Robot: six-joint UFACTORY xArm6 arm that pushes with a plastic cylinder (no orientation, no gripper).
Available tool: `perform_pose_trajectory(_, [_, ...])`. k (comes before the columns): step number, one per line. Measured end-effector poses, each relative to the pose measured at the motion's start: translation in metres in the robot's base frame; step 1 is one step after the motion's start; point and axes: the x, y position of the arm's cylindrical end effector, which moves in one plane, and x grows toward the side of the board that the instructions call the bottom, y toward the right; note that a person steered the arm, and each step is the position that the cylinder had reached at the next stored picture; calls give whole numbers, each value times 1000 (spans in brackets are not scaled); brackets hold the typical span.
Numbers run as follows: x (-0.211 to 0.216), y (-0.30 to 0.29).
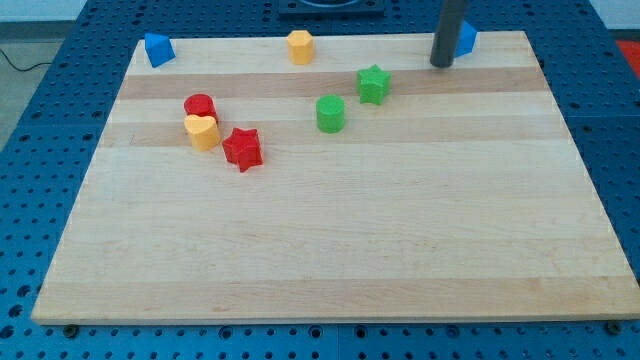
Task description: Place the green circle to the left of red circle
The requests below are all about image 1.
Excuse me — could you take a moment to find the green cylinder block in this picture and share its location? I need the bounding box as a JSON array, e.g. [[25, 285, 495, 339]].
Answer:
[[316, 94, 345, 133]]

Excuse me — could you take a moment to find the red star block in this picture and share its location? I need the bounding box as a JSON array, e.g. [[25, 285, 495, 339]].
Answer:
[[222, 127, 263, 173]]

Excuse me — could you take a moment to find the wooden board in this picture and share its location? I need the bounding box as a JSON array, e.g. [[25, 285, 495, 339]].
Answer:
[[32, 31, 639, 325]]

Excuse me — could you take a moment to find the green star block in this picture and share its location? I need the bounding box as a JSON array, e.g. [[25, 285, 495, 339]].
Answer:
[[357, 64, 391, 105]]

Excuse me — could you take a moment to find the yellow heart block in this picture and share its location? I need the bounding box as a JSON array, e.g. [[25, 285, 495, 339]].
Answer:
[[184, 115, 221, 151]]

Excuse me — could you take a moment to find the yellow hexagon block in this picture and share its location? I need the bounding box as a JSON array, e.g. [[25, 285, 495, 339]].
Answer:
[[286, 30, 314, 65]]

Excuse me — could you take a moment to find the red cylinder block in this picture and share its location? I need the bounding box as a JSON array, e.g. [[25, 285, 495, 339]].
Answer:
[[183, 93, 218, 119]]

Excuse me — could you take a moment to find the blue block right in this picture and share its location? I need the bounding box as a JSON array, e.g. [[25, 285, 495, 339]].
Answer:
[[455, 21, 477, 58]]

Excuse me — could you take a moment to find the blue block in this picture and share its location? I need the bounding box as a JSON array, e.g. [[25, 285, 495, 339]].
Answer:
[[144, 33, 175, 68], [455, 21, 477, 58]]

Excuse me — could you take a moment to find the blue block left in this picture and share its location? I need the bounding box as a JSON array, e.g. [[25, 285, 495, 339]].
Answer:
[[144, 33, 175, 68]]

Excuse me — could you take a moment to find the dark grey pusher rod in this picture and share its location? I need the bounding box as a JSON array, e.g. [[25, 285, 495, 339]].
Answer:
[[430, 0, 469, 68]]

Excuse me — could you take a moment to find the red object at right edge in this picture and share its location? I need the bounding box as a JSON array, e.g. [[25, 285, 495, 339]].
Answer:
[[616, 40, 640, 77]]

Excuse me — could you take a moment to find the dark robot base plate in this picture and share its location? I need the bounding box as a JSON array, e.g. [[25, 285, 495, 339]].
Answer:
[[276, 0, 385, 18]]

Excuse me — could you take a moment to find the black cable on floor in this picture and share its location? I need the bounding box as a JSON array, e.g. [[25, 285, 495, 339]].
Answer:
[[0, 48, 54, 73]]

